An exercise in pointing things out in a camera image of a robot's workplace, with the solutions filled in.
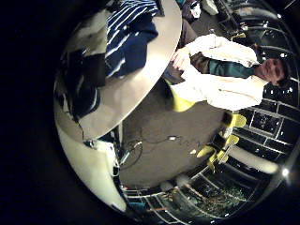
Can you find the white round pillar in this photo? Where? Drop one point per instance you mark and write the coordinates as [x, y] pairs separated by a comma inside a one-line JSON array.
[[253, 159]]

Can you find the yellow chair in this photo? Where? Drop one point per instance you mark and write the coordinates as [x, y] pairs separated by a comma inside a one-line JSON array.
[[205, 151], [239, 120], [232, 140]]

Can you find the person in white jacket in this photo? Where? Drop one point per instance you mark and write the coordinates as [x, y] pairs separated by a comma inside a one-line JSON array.
[[225, 90]]

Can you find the navy white striped shirt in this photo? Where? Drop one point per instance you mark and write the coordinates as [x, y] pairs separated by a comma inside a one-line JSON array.
[[131, 40]]

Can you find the yellow stool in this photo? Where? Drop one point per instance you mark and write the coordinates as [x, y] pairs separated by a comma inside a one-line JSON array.
[[181, 104]]

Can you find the white crumpled bag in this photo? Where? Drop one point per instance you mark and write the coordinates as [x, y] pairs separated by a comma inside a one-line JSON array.
[[195, 11]]

